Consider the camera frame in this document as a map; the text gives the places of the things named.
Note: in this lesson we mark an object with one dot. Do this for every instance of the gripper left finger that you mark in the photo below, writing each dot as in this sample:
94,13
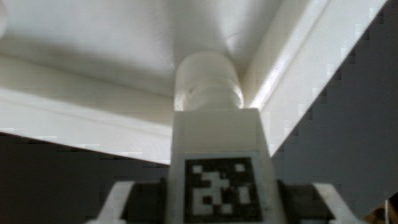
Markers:
133,204

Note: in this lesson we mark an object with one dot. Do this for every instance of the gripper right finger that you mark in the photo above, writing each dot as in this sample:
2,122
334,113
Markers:
314,205

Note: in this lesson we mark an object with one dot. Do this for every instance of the white table leg with tag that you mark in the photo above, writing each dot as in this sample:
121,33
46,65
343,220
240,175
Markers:
220,186

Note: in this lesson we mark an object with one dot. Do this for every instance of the white square tabletop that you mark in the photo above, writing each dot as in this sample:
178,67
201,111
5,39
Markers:
89,57

